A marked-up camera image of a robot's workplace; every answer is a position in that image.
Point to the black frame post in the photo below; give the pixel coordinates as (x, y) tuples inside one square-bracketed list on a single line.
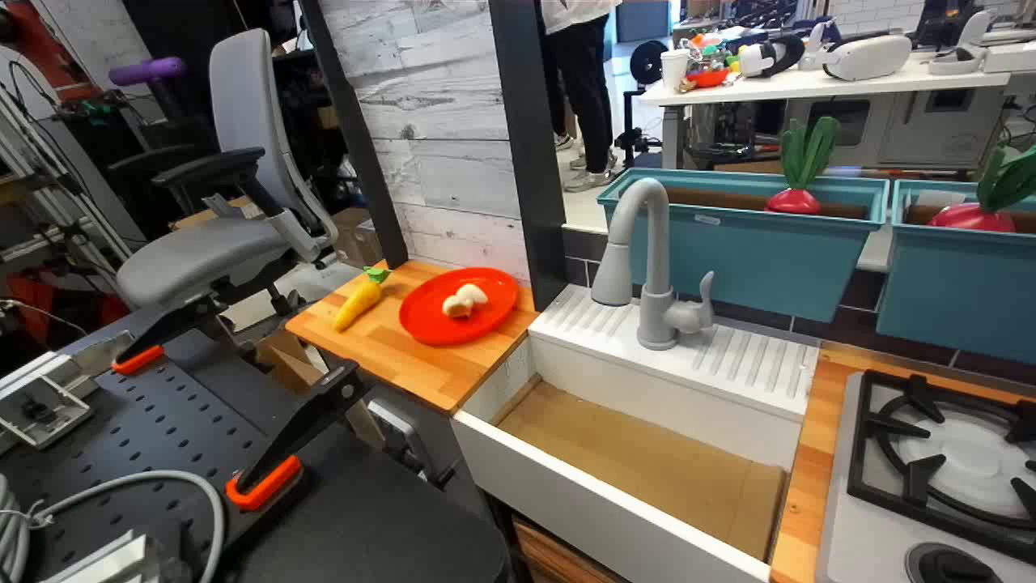
[(531, 151)]

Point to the pale food piece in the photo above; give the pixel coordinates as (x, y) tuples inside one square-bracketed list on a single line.
[(465, 303)]

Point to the white rounded headset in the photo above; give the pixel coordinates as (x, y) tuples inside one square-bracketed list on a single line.
[(870, 55)]

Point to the wooden stove counter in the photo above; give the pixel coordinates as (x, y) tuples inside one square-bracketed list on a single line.
[(803, 475)]

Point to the yellow plush carrot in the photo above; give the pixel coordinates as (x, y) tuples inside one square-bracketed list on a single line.
[(353, 308)]

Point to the black backdrop edge bar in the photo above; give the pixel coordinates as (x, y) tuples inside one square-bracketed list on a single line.
[(357, 139)]

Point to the wooden counter board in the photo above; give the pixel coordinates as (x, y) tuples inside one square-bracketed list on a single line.
[(391, 359)]

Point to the teal planter box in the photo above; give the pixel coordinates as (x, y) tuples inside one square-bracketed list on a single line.
[(960, 292), (757, 260)]

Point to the purple foam roller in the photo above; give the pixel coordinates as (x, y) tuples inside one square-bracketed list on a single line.
[(148, 71)]

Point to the red radish toy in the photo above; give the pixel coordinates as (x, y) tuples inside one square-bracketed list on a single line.
[(966, 218), (794, 198)]

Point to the orange round plate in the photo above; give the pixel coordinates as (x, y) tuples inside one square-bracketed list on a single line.
[(489, 325)]

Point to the person in white shirt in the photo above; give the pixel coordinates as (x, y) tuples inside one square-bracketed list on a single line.
[(584, 76)]

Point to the colourful toy pile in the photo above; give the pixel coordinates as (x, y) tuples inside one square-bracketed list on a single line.
[(709, 65)]

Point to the white toy sink basin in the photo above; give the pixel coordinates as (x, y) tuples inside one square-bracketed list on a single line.
[(603, 509)]

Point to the black round stand device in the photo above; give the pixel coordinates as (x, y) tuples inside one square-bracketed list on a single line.
[(644, 64)]

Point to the grey toy faucet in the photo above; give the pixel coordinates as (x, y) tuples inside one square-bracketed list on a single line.
[(656, 292)]

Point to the grey office chair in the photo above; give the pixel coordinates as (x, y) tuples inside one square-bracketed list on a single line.
[(196, 260)]

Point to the white work table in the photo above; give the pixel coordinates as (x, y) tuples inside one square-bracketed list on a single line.
[(819, 90)]

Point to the grey wood print backdrop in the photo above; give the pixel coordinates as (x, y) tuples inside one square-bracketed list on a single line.
[(440, 132)]

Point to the white cup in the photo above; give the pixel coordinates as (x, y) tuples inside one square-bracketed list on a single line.
[(675, 69)]

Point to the grey toy stove top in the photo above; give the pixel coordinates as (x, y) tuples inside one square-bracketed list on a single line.
[(861, 539)]

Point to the metal mount plate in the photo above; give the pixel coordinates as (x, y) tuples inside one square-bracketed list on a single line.
[(37, 408)]

